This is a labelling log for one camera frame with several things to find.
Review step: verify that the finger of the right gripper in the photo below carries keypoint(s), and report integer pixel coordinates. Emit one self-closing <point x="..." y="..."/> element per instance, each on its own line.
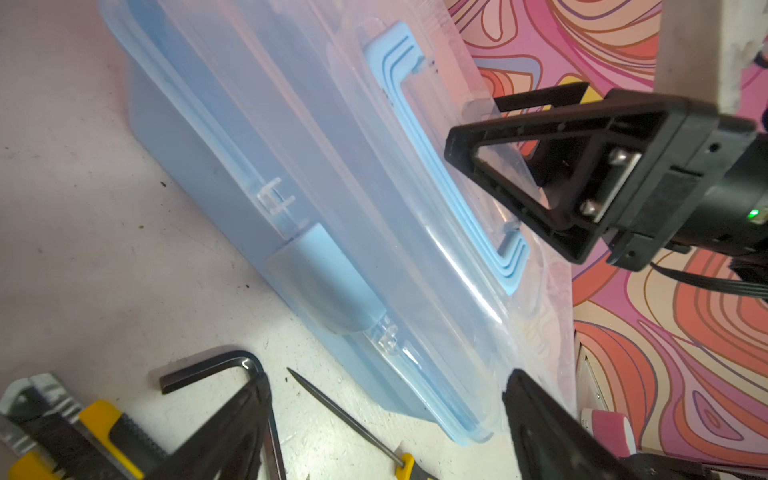
<point x="557" y="96"/>
<point x="583" y="160"/>

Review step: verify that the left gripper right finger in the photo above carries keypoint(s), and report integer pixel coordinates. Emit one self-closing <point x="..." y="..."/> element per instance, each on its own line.
<point x="548" y="442"/>

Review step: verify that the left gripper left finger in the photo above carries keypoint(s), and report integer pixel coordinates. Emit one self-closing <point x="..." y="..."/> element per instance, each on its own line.
<point x="229" y="444"/>

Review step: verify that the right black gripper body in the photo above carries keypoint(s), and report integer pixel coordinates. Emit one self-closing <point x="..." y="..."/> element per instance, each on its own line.
<point x="704" y="185"/>

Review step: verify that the blue plastic tool box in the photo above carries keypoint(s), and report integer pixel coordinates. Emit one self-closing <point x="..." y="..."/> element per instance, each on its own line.
<point x="312" y="134"/>

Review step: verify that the large black hex key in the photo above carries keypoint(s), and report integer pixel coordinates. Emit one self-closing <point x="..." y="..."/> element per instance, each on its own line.
<point x="242" y="365"/>

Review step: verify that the yellow black screwdriver right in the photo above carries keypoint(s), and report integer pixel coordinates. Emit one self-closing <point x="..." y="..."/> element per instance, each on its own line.
<point x="406" y="466"/>

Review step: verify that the yellow black utility knife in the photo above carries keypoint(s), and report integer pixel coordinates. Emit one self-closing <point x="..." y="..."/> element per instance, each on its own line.
<point x="54" y="436"/>

